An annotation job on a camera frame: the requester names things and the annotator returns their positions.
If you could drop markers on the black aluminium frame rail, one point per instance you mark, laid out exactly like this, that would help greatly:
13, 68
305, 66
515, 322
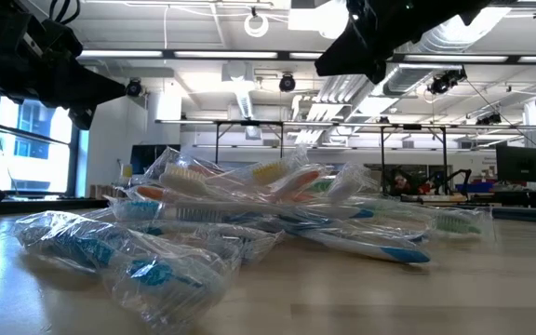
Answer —
40, 205
528, 215

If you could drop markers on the black ceiling camera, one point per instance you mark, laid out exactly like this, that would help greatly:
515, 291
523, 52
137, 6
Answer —
287, 84
445, 83
134, 87
489, 119

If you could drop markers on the large window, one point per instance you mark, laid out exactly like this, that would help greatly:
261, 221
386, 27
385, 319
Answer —
40, 139

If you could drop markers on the black background robot arm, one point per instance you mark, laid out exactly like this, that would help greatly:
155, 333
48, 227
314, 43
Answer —
459, 173

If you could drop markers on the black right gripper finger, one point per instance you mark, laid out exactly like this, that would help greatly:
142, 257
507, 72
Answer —
377, 73
356, 51

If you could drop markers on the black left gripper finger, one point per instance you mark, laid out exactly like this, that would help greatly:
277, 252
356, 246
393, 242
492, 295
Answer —
83, 116
93, 88

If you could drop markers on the blue storage crate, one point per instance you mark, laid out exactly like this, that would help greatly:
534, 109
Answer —
475, 187

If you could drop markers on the white ceiling unit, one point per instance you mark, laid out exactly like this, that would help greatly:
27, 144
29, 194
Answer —
314, 18

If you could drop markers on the black computer monitor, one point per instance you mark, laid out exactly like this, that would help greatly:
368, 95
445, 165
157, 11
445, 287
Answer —
521, 164
149, 158

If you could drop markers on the white-headed toothbrush in clear wrapper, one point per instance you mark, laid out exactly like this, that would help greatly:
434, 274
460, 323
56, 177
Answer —
349, 186

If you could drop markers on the orange toothbrush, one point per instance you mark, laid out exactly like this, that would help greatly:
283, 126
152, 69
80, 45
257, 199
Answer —
151, 192
182, 181
303, 179

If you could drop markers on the person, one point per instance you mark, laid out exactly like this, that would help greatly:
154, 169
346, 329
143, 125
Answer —
400, 182

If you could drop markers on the silver ventilation duct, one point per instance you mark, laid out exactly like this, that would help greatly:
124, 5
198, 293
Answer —
417, 74

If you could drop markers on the yellow box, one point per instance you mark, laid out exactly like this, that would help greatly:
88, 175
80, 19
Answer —
127, 171

